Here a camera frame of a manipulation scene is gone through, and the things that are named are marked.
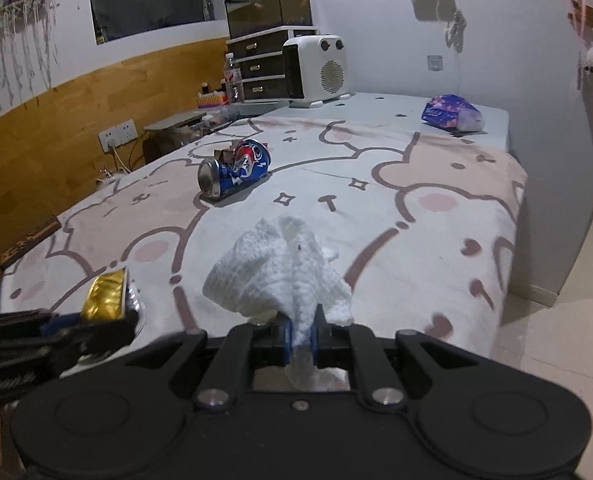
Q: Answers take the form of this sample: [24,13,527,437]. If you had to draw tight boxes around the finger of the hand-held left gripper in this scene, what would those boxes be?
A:
[39,307,140,368]

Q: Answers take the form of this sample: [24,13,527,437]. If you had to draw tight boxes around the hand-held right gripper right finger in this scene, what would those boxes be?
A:
[309,304,481,410]

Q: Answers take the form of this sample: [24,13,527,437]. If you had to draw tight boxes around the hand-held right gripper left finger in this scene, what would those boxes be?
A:
[125,315,296,412]

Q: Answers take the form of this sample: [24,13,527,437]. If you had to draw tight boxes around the gold foil wrapper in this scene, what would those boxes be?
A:
[79,267,145,337]

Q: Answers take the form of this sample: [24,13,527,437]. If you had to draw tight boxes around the white tissue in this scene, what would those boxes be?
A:
[201,215,355,394]

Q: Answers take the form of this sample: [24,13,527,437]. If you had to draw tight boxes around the dark wooden box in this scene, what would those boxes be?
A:
[0,215,62,270]

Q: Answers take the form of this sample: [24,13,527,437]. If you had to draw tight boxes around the printed blanket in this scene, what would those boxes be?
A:
[0,115,530,357]

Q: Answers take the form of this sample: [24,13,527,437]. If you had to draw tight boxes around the crushed blue soda can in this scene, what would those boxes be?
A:
[197,138,272,201]

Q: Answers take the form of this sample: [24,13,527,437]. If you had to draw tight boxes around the grey laptop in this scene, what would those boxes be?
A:
[142,109,208,134]

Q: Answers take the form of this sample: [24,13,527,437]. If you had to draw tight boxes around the coloured pen holder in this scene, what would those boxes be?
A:
[196,82,230,110]

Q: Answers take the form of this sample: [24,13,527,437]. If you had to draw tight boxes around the clear water bottle red label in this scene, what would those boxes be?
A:
[222,52,245,106]

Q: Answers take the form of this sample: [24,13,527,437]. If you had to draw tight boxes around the purple printed snack bag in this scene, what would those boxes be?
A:
[421,93,485,134]

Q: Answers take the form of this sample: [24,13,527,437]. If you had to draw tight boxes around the white fan heater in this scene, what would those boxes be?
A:
[281,34,352,110]

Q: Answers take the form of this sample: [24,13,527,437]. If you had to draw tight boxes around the white organizer with dark drawers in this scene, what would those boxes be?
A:
[225,26,318,106]

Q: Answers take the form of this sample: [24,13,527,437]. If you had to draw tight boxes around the glass terrarium tank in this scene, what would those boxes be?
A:
[223,0,315,40]

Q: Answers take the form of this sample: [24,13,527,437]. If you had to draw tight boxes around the white power cable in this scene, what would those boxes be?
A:
[107,144,133,177]

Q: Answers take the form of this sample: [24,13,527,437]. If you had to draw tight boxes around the white wall socket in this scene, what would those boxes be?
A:
[98,118,138,154]

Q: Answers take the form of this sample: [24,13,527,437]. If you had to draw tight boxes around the white macrame wall hanging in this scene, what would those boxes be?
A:
[0,0,63,122]

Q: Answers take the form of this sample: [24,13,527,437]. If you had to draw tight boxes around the wall picture cards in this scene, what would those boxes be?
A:
[569,0,593,31]

